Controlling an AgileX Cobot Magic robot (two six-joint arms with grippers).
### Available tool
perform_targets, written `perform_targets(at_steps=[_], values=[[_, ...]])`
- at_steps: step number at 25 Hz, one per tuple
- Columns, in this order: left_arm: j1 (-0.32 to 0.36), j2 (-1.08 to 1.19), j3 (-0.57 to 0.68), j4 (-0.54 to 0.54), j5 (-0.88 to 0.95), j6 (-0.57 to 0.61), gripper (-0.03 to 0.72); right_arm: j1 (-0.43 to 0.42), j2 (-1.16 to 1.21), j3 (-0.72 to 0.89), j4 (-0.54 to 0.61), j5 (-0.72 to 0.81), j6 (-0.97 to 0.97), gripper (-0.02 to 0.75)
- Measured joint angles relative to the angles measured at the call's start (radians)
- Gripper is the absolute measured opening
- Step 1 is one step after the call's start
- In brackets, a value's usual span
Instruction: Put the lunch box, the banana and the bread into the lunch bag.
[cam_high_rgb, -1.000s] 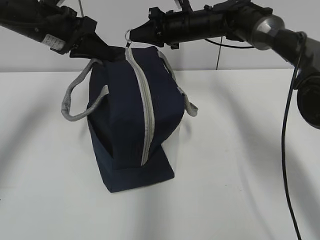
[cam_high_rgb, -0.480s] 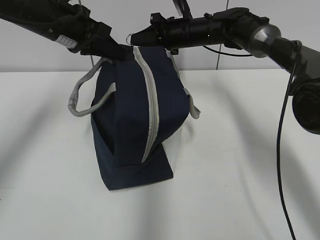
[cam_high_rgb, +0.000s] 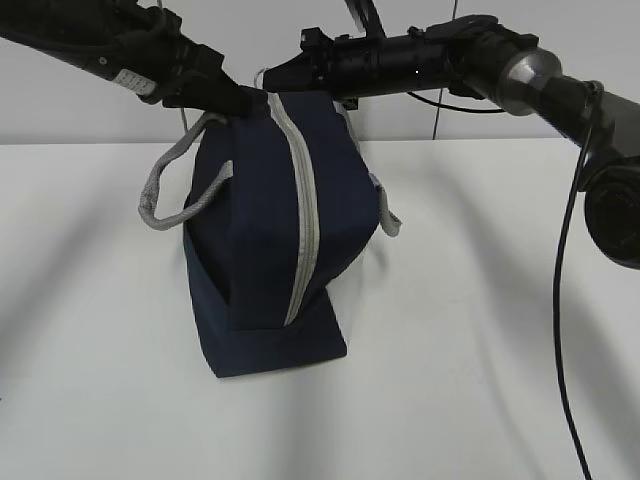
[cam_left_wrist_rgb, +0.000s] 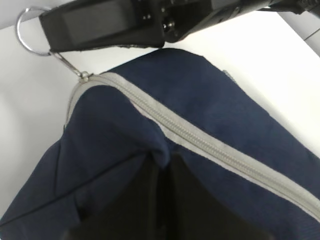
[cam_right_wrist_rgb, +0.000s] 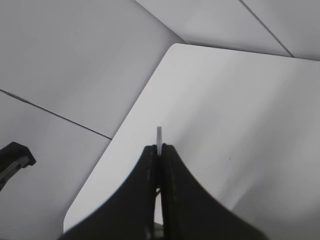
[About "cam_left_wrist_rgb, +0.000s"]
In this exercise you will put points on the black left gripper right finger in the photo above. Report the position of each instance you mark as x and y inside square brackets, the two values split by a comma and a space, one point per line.
[196, 215]

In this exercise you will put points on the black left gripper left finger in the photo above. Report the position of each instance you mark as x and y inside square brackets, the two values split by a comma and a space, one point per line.
[134, 215]

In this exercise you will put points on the black and grey right robot arm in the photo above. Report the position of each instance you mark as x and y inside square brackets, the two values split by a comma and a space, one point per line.
[295, 6]

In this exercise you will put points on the navy and white lunch bag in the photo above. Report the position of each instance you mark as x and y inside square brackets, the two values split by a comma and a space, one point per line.
[168, 102]

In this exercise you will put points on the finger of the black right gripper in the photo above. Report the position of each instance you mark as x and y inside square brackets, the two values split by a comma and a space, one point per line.
[82, 25]

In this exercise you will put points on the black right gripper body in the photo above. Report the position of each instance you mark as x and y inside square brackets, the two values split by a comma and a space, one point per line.
[184, 17]

